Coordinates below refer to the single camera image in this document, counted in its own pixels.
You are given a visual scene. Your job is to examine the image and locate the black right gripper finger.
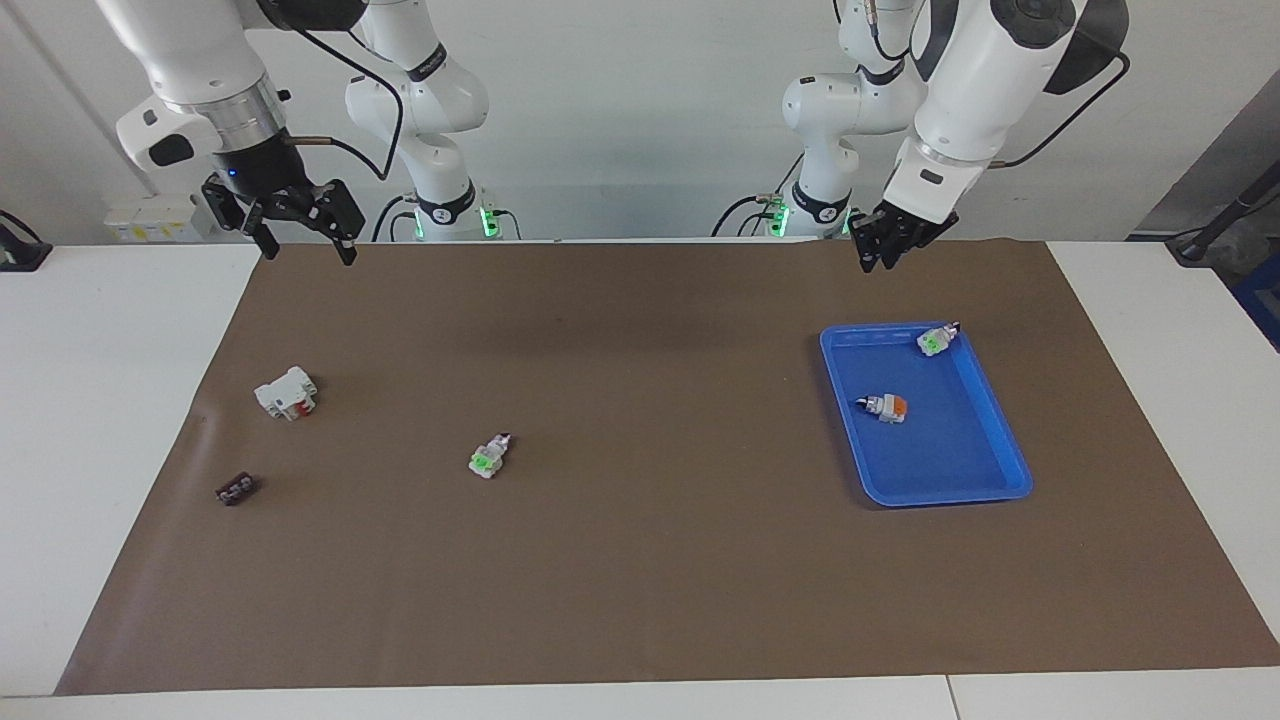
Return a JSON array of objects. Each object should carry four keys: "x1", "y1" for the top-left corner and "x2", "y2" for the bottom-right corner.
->
[
  {"x1": 300, "y1": 180, "x2": 364, "y2": 266},
  {"x1": 205, "y1": 195, "x2": 279, "y2": 261}
]

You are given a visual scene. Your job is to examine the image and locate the brown paper table mat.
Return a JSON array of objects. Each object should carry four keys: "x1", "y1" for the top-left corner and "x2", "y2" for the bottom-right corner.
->
[{"x1": 55, "y1": 238, "x2": 1280, "y2": 696}]

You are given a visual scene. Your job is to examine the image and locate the white wall socket box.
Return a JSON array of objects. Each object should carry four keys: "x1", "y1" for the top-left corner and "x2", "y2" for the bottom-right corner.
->
[{"x1": 105, "y1": 195, "x2": 216, "y2": 243}]

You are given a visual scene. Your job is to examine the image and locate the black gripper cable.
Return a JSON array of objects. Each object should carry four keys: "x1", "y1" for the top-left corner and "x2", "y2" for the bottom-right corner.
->
[
  {"x1": 285, "y1": 25, "x2": 406, "y2": 183},
  {"x1": 990, "y1": 50, "x2": 1133, "y2": 169}
]

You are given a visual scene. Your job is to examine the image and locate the blue plastic tray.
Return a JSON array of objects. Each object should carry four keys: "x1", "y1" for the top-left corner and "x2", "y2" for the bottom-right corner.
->
[{"x1": 819, "y1": 321, "x2": 1034, "y2": 509}]

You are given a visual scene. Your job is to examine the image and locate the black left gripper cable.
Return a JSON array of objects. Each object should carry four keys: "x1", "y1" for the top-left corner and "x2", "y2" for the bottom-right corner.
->
[{"x1": 990, "y1": 50, "x2": 1133, "y2": 169}]

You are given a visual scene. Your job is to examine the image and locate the selector switch with green back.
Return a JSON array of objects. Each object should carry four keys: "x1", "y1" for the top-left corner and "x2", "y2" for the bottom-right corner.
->
[{"x1": 468, "y1": 432, "x2": 514, "y2": 481}]

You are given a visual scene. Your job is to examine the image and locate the white red circuit breaker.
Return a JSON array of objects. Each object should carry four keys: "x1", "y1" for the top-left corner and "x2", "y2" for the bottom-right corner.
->
[{"x1": 254, "y1": 366, "x2": 319, "y2": 422}]

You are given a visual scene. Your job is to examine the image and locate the black pole stand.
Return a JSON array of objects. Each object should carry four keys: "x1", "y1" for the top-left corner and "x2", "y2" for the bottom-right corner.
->
[{"x1": 1165, "y1": 160, "x2": 1280, "y2": 266}]

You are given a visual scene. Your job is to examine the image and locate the black right base cable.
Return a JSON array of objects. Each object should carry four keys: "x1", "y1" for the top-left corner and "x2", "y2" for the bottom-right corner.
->
[{"x1": 372, "y1": 195, "x2": 413, "y2": 243}]

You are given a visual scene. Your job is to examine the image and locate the black clamp mount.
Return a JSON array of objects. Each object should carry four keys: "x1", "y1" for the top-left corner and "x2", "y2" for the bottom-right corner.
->
[{"x1": 0, "y1": 210, "x2": 53, "y2": 273}]

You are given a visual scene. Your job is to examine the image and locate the blue crate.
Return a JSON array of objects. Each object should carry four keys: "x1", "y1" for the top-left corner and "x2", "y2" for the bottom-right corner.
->
[{"x1": 1235, "y1": 250, "x2": 1280, "y2": 351}]

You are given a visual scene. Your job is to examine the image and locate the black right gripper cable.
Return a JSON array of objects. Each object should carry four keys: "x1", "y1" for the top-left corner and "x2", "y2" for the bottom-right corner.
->
[{"x1": 285, "y1": 25, "x2": 406, "y2": 183}]

